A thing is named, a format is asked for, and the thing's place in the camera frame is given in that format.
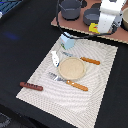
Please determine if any beige bowl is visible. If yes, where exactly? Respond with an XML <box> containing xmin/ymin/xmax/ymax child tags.
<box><xmin>123</xmin><ymin>7</ymin><xmax>128</xmax><ymax>31</ymax></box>

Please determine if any dark grey frying pan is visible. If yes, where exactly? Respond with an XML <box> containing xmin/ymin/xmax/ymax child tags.
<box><xmin>83</xmin><ymin>8</ymin><xmax>100</xmax><ymax>25</ymax></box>

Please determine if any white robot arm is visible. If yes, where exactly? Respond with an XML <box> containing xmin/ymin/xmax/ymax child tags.
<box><xmin>98</xmin><ymin>0</ymin><xmax>126</xmax><ymax>33</ymax></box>

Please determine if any black cable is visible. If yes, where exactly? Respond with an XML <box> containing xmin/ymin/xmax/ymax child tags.
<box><xmin>55</xmin><ymin>0</ymin><xmax>118</xmax><ymax>40</ymax></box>

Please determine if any brown grilled sausage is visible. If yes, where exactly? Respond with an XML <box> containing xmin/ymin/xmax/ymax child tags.
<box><xmin>20</xmin><ymin>82</ymin><xmax>43</xmax><ymax>91</ymax></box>

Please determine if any round wooden plate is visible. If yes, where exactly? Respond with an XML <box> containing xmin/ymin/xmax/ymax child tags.
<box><xmin>58</xmin><ymin>57</ymin><xmax>86</xmax><ymax>80</ymax></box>

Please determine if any light blue cup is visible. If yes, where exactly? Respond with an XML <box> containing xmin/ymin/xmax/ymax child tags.
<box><xmin>60</xmin><ymin>32</ymin><xmax>74</xmax><ymax>50</ymax></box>

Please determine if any dark grey pot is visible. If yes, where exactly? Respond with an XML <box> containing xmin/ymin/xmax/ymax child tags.
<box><xmin>59</xmin><ymin>0</ymin><xmax>82</xmax><ymax>20</ymax></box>

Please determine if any beige woven placemat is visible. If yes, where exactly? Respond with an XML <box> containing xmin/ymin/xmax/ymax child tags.
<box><xmin>17</xmin><ymin>39</ymin><xmax>117</xmax><ymax>128</ymax></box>

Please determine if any white fish toy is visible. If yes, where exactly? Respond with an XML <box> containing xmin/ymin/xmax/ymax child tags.
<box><xmin>51</xmin><ymin>51</ymin><xmax>59</xmax><ymax>67</ymax></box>

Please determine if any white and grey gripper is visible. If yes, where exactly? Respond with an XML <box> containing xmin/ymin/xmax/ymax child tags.
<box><xmin>98</xmin><ymin>0</ymin><xmax>124</xmax><ymax>33</ymax></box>

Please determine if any knife with wooden handle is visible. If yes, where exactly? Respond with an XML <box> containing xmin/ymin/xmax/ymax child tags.
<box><xmin>62</xmin><ymin>51</ymin><xmax>100</xmax><ymax>65</ymax></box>

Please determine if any black stove burner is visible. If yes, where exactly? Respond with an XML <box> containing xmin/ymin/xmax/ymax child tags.
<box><xmin>91</xmin><ymin>3</ymin><xmax>101</xmax><ymax>9</ymax></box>

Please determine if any fork with wooden handle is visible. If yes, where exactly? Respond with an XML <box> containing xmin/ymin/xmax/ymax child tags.
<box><xmin>48</xmin><ymin>72</ymin><xmax>88</xmax><ymax>91</ymax></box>

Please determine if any yellow box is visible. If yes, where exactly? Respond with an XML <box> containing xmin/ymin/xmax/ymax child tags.
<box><xmin>89</xmin><ymin>23</ymin><xmax>98</xmax><ymax>33</ymax></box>

